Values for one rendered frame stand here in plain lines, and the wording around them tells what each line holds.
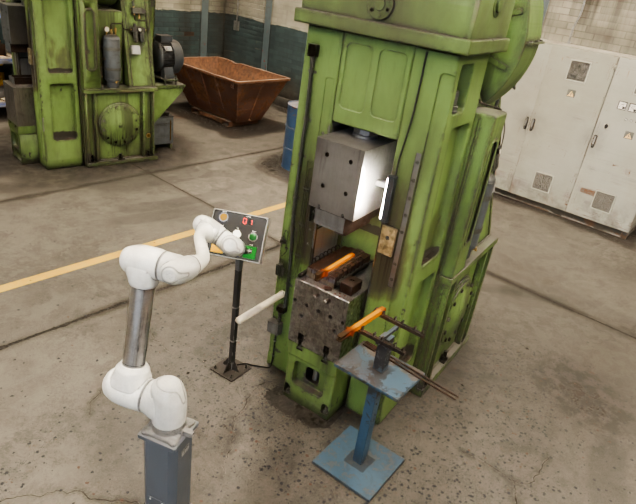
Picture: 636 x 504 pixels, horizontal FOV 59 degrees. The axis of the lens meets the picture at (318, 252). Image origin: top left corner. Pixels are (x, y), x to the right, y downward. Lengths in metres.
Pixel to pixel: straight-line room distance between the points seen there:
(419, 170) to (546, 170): 5.31
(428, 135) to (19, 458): 2.78
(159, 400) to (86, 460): 1.03
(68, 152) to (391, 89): 5.21
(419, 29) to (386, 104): 0.40
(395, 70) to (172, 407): 1.92
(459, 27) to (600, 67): 5.22
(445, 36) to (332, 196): 0.99
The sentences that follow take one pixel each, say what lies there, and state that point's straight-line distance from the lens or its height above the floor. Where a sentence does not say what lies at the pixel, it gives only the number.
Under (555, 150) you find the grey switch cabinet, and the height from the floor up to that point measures 0.84.
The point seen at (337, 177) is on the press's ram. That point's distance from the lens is 3.06.
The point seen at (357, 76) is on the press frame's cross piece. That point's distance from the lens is 3.09.
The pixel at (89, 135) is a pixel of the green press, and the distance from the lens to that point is 7.52.
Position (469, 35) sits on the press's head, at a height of 2.39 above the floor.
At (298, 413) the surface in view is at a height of 0.00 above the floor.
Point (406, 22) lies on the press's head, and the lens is 2.91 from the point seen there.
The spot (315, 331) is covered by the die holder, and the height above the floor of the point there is 0.62.
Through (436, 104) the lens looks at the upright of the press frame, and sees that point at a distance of 2.91.
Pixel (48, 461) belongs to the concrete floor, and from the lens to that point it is 3.58.
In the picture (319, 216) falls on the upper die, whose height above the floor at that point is 1.32.
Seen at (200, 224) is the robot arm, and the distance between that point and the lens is 2.92.
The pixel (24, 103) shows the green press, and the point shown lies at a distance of 7.52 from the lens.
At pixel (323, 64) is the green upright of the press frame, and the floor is 2.11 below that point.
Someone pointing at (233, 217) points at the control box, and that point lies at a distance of 3.43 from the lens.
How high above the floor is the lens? 2.58
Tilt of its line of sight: 27 degrees down
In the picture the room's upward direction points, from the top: 8 degrees clockwise
